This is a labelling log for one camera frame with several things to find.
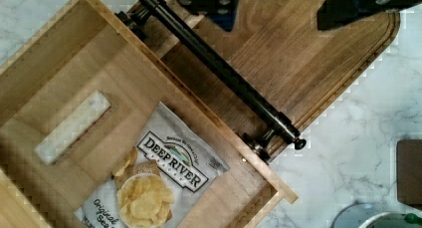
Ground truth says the glass French press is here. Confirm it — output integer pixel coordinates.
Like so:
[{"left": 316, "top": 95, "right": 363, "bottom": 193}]
[{"left": 329, "top": 202, "right": 422, "bottom": 228}]

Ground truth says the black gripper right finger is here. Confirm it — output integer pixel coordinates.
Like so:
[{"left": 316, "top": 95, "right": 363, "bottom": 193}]
[{"left": 316, "top": 0, "right": 422, "bottom": 31}]

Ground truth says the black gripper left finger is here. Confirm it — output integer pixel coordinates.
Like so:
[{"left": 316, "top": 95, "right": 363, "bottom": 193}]
[{"left": 176, "top": 0, "right": 239, "bottom": 32}]

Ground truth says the black drawer handle bar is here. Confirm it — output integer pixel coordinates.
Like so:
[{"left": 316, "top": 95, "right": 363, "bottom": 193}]
[{"left": 134, "top": 0, "right": 307, "bottom": 163}]

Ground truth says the Deep River chips bag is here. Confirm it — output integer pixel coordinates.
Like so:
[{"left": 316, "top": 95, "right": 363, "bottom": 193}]
[{"left": 75, "top": 104, "right": 229, "bottom": 228}]

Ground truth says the light wooden drawer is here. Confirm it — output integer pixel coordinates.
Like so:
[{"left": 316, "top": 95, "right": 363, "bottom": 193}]
[{"left": 1, "top": 0, "right": 296, "bottom": 228}]

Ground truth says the dark wooden cutting board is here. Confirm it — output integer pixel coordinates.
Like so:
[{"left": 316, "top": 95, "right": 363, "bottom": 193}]
[{"left": 127, "top": 0, "right": 402, "bottom": 159}]

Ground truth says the wooden toaster block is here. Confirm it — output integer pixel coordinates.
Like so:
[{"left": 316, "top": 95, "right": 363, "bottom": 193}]
[{"left": 396, "top": 139, "right": 422, "bottom": 209}]

